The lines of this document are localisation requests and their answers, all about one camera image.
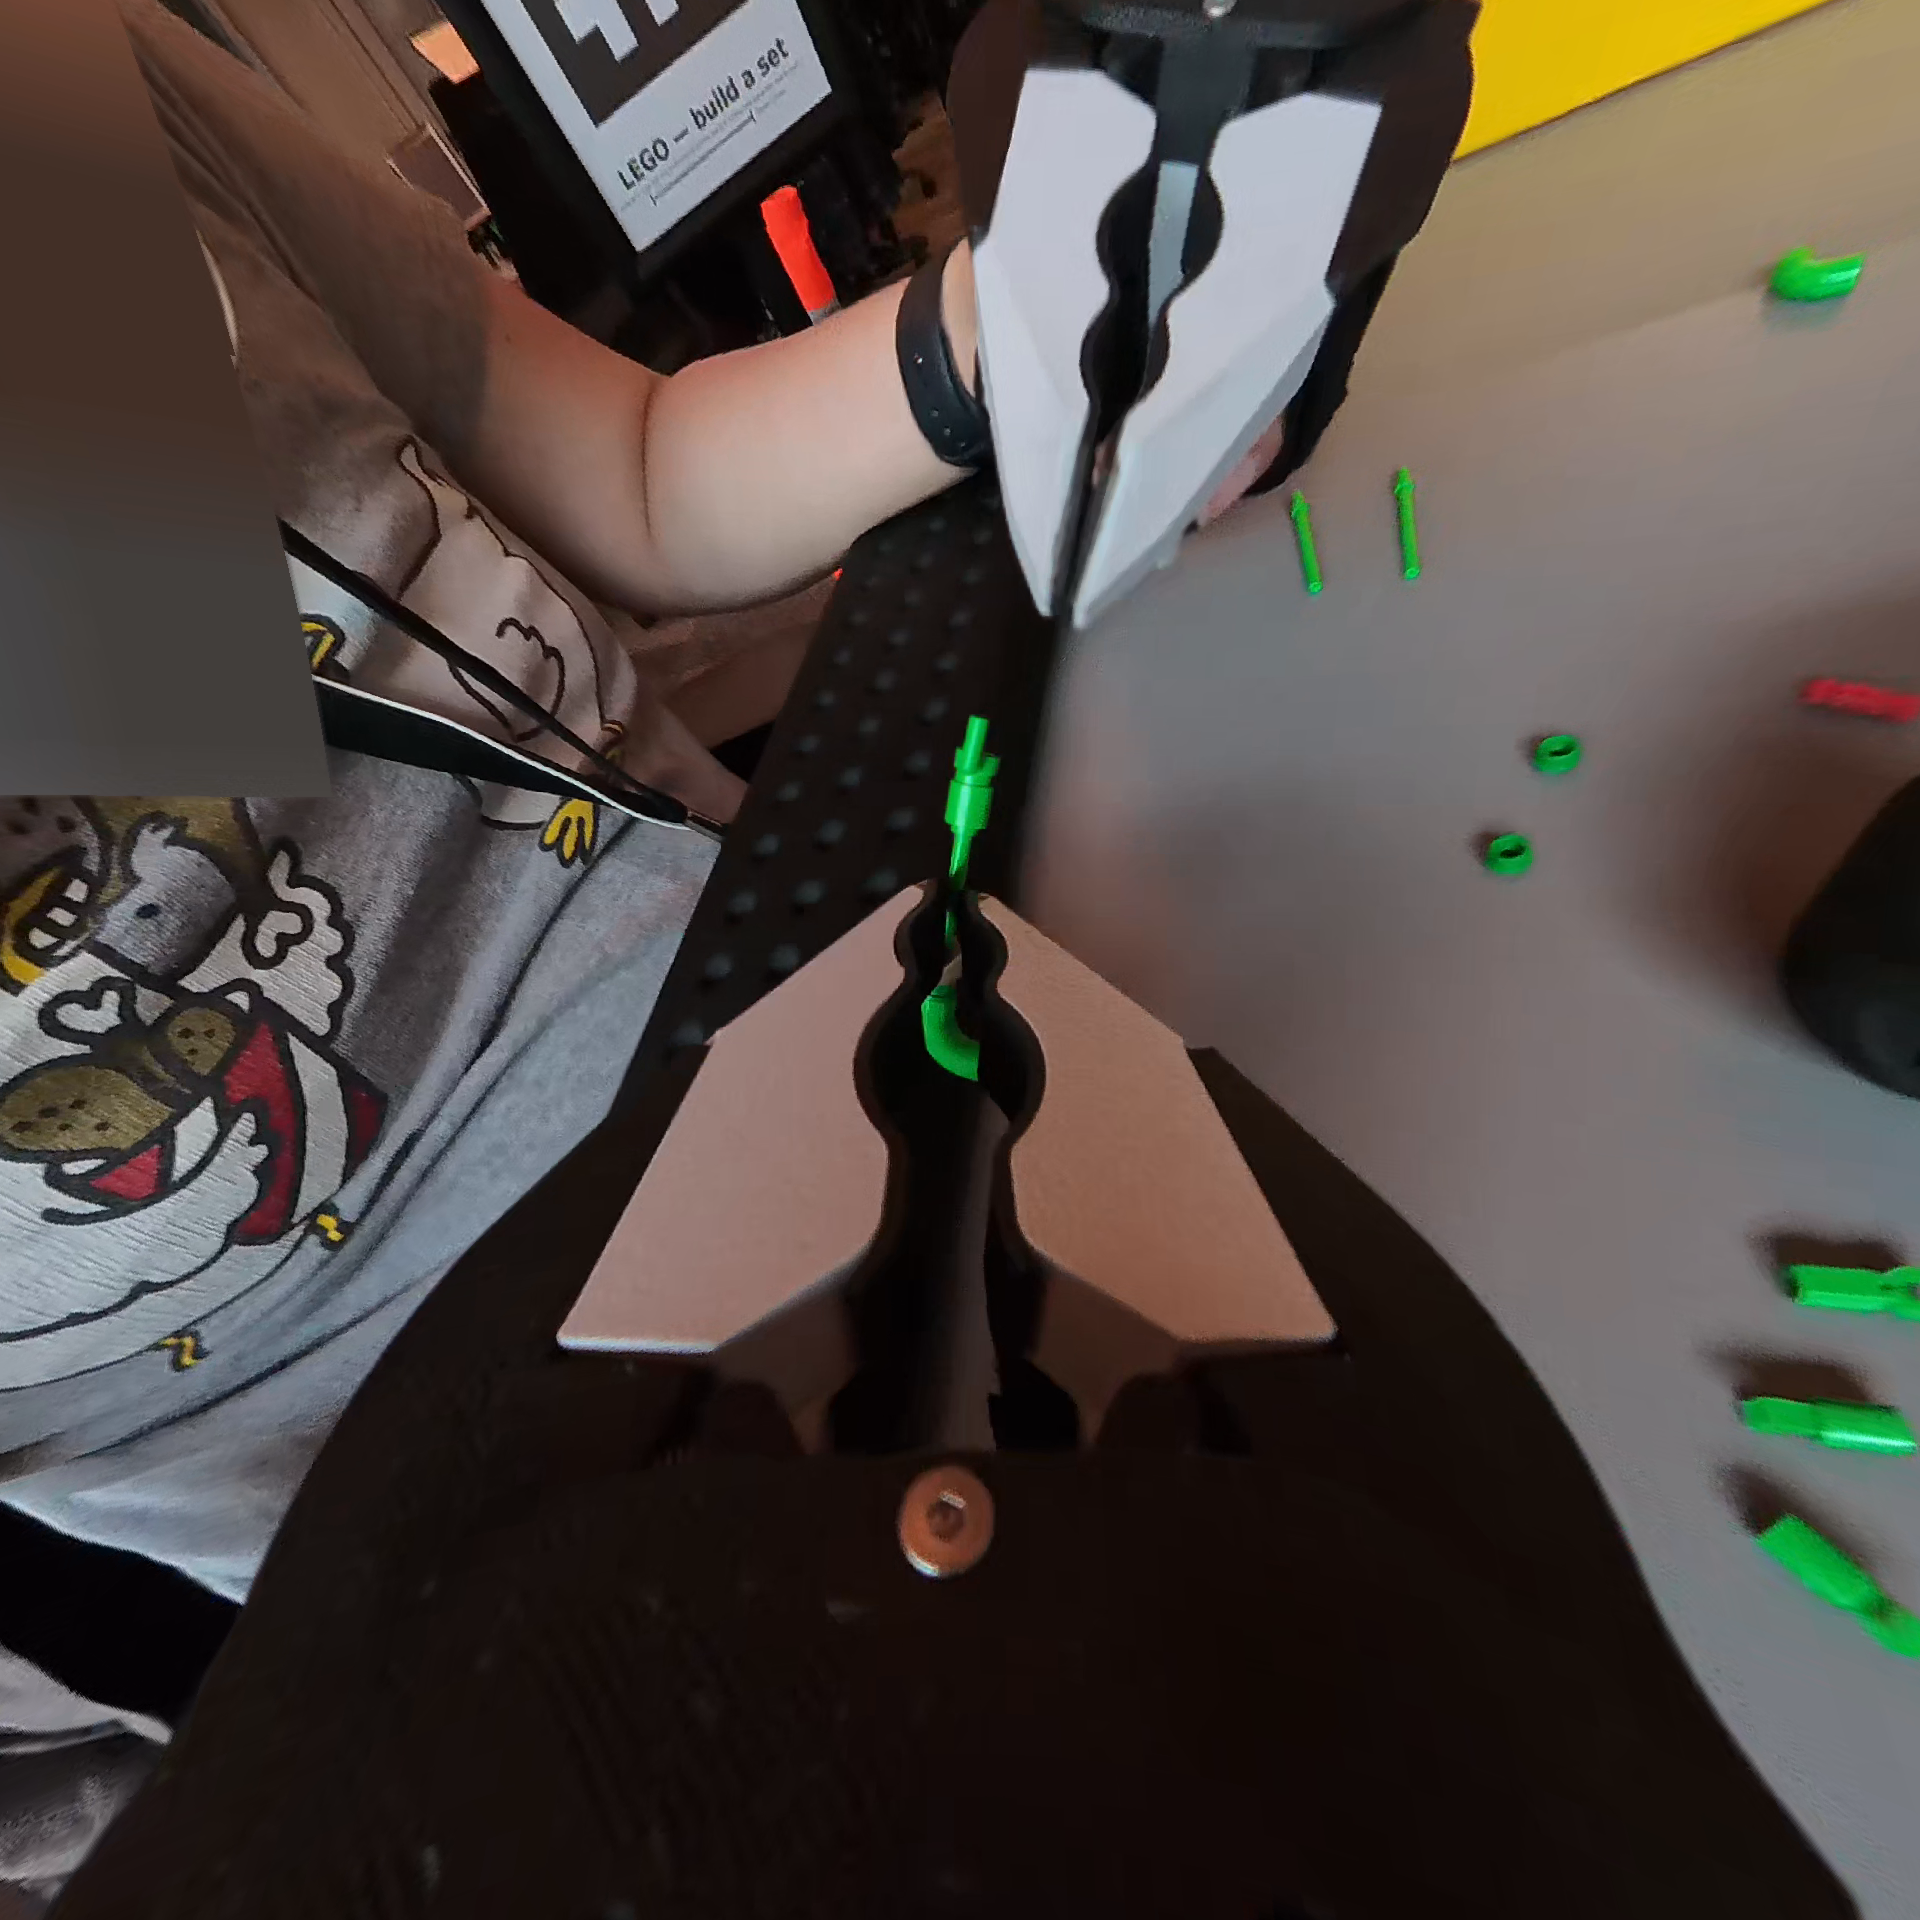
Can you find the black rounded object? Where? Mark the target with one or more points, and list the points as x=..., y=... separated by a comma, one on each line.
x=1870, y=960

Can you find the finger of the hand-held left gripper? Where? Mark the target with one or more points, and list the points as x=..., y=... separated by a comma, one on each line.
x=1037, y=303
x=1262, y=303

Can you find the black framed task sign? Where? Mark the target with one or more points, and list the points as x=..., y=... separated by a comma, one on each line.
x=689, y=106

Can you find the red lego piece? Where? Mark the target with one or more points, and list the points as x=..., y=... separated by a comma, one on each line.
x=1860, y=698

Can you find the thin green lego stick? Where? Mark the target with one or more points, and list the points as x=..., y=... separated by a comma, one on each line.
x=1306, y=543
x=1405, y=525

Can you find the curved green lego piece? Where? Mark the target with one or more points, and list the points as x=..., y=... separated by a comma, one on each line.
x=1815, y=275

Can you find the green lego connector piece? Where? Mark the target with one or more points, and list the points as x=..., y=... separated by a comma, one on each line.
x=1827, y=1421
x=1853, y=1287
x=1836, y=1583

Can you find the black wristband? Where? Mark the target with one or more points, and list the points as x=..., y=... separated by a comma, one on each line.
x=941, y=377

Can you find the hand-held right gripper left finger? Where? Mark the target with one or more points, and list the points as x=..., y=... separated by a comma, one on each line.
x=750, y=1187

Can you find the green lego plant stem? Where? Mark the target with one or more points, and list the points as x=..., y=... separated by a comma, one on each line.
x=968, y=794

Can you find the orange marker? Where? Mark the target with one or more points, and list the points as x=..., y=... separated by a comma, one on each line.
x=797, y=255

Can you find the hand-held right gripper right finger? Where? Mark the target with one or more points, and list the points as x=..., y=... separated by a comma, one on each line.
x=1153, y=1201

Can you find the person's left forearm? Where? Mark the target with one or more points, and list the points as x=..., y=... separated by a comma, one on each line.
x=750, y=452

